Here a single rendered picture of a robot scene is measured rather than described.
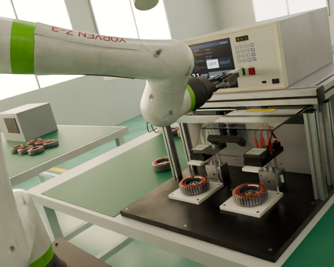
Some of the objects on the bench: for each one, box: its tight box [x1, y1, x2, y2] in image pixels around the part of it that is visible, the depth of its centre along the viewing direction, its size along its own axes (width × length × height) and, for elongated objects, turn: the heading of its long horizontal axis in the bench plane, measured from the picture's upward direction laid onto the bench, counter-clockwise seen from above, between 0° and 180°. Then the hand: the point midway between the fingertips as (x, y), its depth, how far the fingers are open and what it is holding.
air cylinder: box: [205, 161, 230, 180], centre depth 147 cm, size 5×8×6 cm
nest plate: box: [168, 181, 224, 204], centre depth 138 cm, size 15×15×1 cm
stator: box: [232, 182, 268, 207], centre depth 120 cm, size 11×11×4 cm
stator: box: [179, 175, 210, 195], centre depth 138 cm, size 11×11×4 cm
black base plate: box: [120, 163, 334, 263], centre depth 131 cm, size 47×64×2 cm
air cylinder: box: [258, 166, 286, 188], centre depth 130 cm, size 5×8×6 cm
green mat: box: [41, 134, 193, 217], centre depth 191 cm, size 94×61×1 cm, turn 175°
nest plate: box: [219, 190, 283, 218], centre depth 121 cm, size 15×15×1 cm
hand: (235, 74), depth 119 cm, fingers closed
